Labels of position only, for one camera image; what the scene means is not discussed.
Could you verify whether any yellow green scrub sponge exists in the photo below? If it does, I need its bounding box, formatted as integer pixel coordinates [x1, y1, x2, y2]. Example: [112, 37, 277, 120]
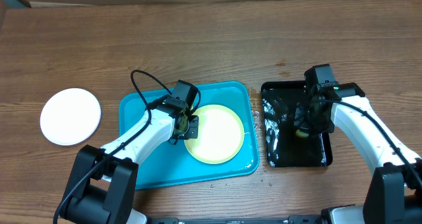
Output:
[295, 128, 309, 138]

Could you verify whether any yellow plate with sauce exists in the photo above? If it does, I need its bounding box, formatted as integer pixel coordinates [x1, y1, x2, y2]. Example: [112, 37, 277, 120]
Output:
[185, 105, 245, 165]

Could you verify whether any white plate with sauce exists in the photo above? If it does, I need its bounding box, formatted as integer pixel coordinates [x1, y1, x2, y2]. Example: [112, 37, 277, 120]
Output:
[40, 88, 102, 146]

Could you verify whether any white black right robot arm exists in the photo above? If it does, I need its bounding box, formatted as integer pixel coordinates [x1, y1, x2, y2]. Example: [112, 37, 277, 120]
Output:
[294, 64, 421, 224]

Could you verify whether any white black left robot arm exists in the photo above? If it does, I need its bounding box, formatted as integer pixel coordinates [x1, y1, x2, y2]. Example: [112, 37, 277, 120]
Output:
[53, 80, 200, 223]

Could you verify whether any black plastic tray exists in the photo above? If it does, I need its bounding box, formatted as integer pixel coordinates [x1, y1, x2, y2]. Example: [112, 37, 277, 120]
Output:
[261, 80, 333, 167]

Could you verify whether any teal plastic tray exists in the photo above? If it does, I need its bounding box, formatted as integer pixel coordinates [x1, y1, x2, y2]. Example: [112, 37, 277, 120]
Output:
[119, 81, 259, 190]

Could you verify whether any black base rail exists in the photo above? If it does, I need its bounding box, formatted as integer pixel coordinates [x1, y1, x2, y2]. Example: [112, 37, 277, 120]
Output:
[146, 215, 330, 224]

